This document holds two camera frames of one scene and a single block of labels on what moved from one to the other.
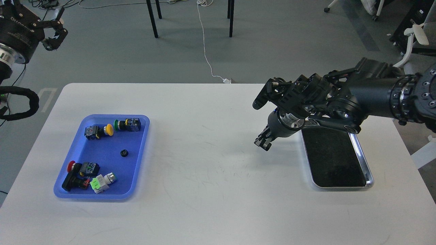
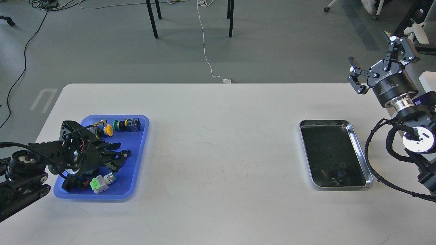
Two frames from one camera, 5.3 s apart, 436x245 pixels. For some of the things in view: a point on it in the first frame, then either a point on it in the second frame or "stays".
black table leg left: (152, 16) stays
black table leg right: (230, 15) stays
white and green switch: (100, 183) stays
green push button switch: (133, 124) stays
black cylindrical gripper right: (283, 125) to (400, 83)
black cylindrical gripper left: (20, 31) to (87, 159)
